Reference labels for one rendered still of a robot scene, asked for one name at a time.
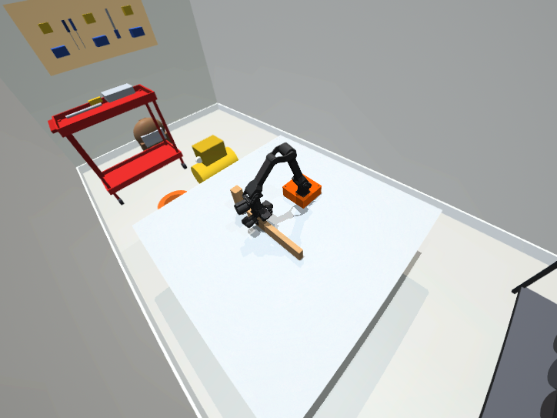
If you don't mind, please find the brown wooden post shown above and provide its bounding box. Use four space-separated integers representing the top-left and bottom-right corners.
230 185 243 203

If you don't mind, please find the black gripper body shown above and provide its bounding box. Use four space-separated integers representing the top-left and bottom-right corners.
242 200 273 229

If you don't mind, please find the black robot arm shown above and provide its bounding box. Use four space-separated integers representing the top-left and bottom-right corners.
234 142 312 222

